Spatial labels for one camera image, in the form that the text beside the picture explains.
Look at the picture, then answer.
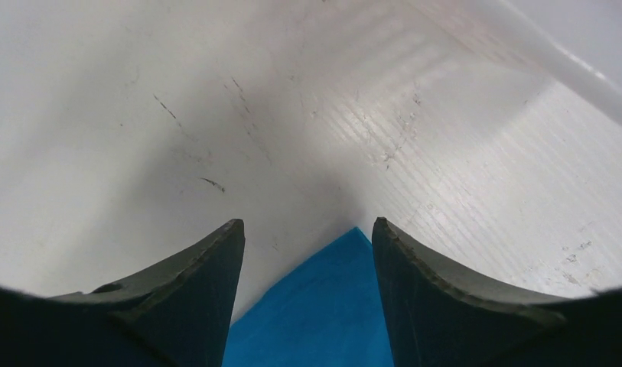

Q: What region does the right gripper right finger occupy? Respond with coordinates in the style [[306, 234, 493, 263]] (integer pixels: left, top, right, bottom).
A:
[[372, 217, 622, 366]]

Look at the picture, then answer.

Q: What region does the blue t shirt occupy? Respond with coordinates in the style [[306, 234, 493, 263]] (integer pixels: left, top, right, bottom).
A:
[[223, 228, 393, 366]]

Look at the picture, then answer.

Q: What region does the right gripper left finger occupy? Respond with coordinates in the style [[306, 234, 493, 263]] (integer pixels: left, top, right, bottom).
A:
[[0, 219, 245, 366]]

